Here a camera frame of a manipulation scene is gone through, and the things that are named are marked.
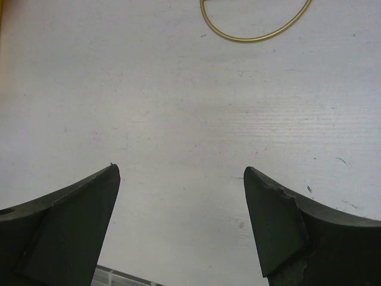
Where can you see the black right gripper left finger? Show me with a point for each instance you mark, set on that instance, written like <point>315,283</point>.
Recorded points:
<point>56,239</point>

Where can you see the aluminium rail frame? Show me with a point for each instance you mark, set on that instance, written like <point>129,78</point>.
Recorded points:
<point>109,277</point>

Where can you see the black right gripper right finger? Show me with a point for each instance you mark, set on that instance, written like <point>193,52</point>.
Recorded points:
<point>302,242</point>

